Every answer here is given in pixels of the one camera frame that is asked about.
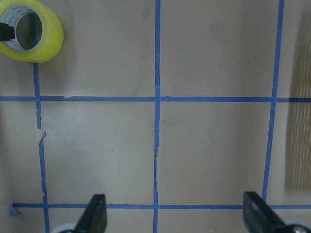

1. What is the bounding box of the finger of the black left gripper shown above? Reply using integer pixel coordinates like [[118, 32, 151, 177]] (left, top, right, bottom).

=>
[[0, 22, 15, 42]]

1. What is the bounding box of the brown wicker basket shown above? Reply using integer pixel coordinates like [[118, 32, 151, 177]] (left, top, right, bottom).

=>
[[285, 9, 311, 193]]

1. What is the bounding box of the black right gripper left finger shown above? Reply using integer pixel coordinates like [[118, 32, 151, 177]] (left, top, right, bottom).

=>
[[73, 194, 107, 233]]

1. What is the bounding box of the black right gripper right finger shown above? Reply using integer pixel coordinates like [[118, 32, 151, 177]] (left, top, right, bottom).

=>
[[242, 191, 311, 233]]

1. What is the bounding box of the yellow tape roll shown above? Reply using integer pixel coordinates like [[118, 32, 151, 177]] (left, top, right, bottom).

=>
[[0, 0, 64, 63]]

